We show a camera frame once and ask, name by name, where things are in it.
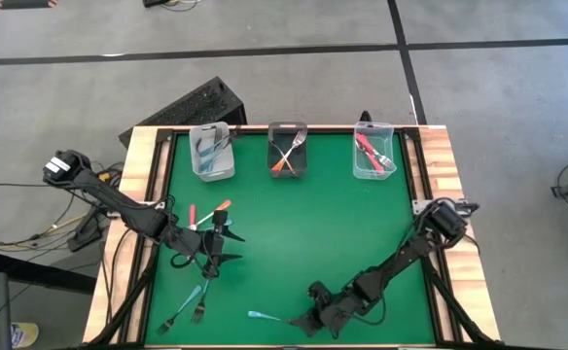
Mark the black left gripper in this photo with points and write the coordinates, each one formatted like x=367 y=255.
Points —
x=211 y=243

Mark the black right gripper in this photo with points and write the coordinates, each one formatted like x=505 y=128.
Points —
x=335 y=308

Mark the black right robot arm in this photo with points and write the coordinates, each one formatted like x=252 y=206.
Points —
x=401 y=257

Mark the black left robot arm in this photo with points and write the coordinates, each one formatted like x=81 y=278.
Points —
x=118 y=204

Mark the white translucent plastic bin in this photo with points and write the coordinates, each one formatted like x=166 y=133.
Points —
x=220 y=175

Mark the dark grey plastic bin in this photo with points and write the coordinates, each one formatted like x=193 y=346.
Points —
x=288 y=174

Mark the black perforated case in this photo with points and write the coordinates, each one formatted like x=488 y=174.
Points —
x=191 y=107

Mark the clear plastic bin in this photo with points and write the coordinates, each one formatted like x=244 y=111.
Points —
x=364 y=173

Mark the yellow white sandal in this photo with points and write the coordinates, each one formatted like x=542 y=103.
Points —
x=24 y=334

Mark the black bar with orange ends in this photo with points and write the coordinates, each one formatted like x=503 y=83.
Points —
x=26 y=4

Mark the white mounting bracket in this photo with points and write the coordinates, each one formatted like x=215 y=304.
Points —
x=419 y=206

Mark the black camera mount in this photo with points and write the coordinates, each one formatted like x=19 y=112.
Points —
x=365 y=116

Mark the wooden table with black frame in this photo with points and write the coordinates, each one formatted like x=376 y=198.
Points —
x=435 y=160

